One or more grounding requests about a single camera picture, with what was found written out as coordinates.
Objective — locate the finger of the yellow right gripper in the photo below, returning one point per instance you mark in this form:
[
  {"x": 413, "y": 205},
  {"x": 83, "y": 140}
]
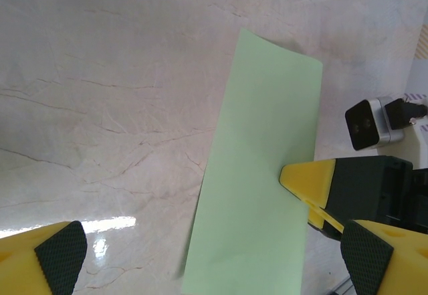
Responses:
[
  {"x": 307, "y": 181},
  {"x": 326, "y": 219}
]

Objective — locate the light green paper sheet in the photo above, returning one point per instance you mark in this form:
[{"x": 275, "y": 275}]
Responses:
[{"x": 261, "y": 141}]

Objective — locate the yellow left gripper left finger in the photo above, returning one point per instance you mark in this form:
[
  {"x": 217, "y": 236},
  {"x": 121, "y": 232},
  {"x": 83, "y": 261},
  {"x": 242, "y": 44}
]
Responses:
[{"x": 20, "y": 268}]

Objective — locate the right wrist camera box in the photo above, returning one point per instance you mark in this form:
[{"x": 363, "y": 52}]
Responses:
[{"x": 364, "y": 124}]

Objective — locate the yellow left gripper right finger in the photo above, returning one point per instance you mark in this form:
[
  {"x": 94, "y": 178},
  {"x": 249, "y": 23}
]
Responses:
[{"x": 408, "y": 265}]

